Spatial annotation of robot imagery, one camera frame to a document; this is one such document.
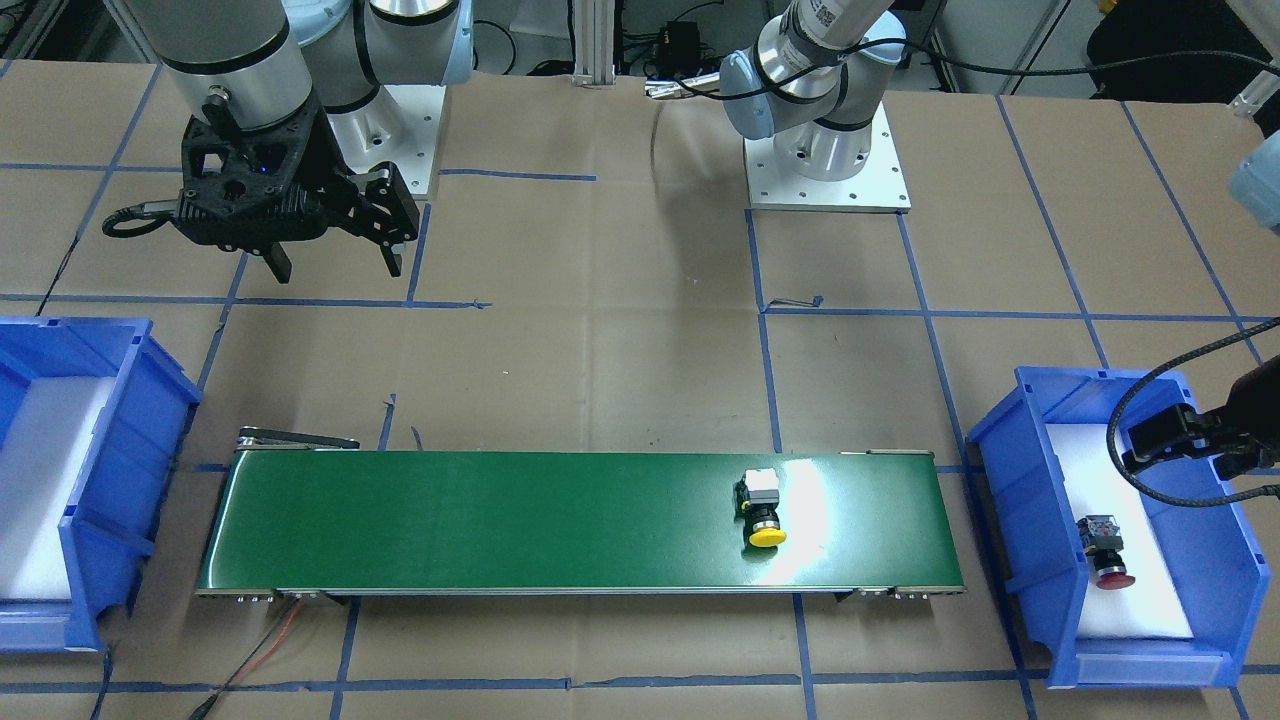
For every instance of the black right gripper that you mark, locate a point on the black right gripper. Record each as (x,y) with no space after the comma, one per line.
(322,150)

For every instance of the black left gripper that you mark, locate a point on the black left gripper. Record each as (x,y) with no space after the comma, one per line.
(1262,392)

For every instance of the red push button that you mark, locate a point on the red push button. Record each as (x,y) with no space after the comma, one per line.
(1102,543)

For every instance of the yellow push button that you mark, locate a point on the yellow push button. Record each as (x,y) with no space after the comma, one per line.
(757,497)

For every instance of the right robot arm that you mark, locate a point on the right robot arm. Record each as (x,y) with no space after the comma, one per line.
(272,54)

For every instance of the blue bin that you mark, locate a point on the blue bin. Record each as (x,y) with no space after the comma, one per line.
(108,529)
(1215,562)

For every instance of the white foam pad bin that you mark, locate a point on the white foam pad bin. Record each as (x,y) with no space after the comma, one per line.
(44,451)
(1149,608)

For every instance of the green conveyor belt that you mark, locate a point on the green conveyor belt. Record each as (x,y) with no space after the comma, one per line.
(442,523)

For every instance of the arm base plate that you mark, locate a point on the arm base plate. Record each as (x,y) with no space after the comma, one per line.
(403,124)
(814,168)

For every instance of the aluminium frame post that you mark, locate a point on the aluminium frame post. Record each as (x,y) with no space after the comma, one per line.
(593,37)

